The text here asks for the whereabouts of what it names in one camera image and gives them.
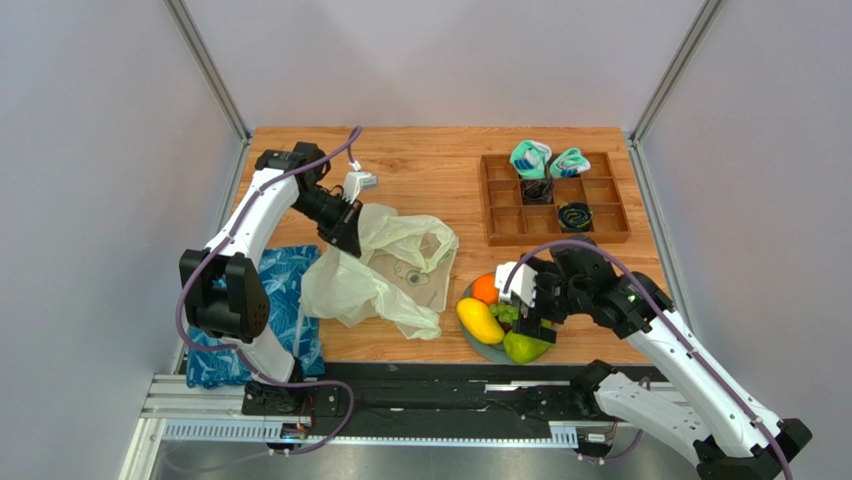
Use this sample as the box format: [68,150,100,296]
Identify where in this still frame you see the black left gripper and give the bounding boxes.
[291,187,363,259]

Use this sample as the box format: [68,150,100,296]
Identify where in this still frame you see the green fake pear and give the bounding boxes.
[502,331,553,365]

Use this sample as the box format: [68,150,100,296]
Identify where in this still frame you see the green fake grapes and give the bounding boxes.
[489,302,519,327]

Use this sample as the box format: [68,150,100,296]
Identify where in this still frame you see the yellow fake mango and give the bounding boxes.
[456,297,505,345]

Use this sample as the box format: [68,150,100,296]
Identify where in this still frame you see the orange fake orange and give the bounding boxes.
[471,273,500,306]

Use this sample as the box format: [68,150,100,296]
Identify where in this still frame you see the pale yellow plastic bag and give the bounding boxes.
[301,204,460,340]

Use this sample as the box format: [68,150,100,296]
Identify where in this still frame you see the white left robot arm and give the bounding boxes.
[175,142,378,415]

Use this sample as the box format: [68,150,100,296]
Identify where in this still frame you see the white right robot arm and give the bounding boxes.
[495,235,813,479]

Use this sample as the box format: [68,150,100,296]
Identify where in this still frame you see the grey round plate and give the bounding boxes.
[456,280,520,365]

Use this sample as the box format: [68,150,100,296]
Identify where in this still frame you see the blue leaf-pattern cloth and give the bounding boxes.
[185,245,325,389]

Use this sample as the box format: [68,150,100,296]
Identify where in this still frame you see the brown compartment tray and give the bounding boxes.
[478,152,631,247]

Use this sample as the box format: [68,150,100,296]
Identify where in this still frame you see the black rolled sock upper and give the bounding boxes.
[520,178,554,205]

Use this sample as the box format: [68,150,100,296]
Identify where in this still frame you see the teal white sock right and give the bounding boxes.
[548,147,591,179]

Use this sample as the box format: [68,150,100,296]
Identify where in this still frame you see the teal white sock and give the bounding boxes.
[509,140,552,180]
[548,147,591,179]

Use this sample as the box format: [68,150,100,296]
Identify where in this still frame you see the teal white sock left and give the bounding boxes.
[509,140,552,180]

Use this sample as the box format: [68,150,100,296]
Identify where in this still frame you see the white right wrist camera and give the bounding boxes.
[494,262,537,307]

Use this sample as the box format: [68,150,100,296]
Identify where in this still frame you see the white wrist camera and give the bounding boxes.
[342,160,379,204]
[494,262,537,307]

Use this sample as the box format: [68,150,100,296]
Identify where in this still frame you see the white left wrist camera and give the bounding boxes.
[342,160,379,204]

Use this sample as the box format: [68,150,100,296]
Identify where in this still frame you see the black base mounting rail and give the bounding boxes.
[241,363,614,440]

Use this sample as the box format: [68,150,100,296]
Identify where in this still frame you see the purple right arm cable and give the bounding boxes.
[500,239,796,480]

